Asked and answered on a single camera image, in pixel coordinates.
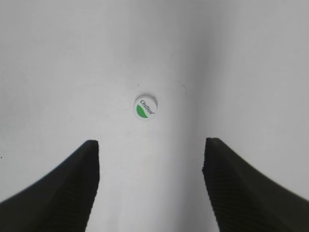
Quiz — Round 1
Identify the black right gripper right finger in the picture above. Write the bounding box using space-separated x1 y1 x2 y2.
202 138 309 232

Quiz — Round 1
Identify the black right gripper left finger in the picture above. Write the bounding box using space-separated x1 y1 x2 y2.
0 140 100 232

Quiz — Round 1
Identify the white green bottle cap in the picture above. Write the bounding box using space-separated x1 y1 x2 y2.
133 94 158 121

